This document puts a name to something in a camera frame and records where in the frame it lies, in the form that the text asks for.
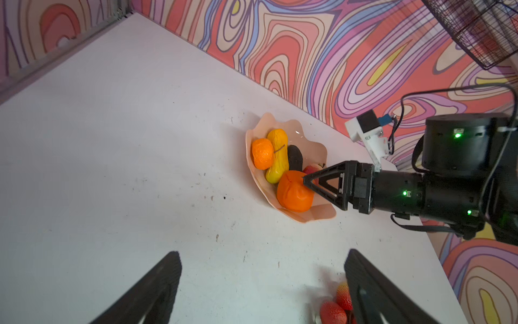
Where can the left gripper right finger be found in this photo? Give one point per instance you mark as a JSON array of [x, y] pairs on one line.
[[375, 298]]

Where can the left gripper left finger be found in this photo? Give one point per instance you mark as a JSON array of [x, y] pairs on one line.
[[152, 298]]

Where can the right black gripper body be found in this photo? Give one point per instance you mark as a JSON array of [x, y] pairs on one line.
[[401, 193]]

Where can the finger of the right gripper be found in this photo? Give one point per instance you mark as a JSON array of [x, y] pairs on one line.
[[329, 177], [332, 190]]

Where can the red fake apple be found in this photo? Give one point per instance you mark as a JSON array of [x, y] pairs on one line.
[[314, 167]]

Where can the dark fake avocado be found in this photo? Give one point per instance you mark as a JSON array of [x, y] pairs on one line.
[[295, 158]]

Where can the red fake grape bunch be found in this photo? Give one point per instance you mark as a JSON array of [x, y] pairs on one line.
[[341, 309]]

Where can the large orange fake orange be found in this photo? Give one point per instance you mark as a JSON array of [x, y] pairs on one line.
[[292, 194]]

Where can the yellow fake fruit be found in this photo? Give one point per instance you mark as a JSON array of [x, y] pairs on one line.
[[279, 139]]

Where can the small orange fake tangerine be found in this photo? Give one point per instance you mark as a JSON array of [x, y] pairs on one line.
[[262, 154]]

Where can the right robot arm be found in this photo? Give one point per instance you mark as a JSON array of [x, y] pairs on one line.
[[467, 179]]

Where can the pink lotus fruit bowl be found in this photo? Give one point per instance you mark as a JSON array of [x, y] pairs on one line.
[[312, 152]]

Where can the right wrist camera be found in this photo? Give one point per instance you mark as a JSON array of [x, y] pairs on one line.
[[368, 129]]

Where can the black wire basket back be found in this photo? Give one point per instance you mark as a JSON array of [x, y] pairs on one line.
[[485, 30]]

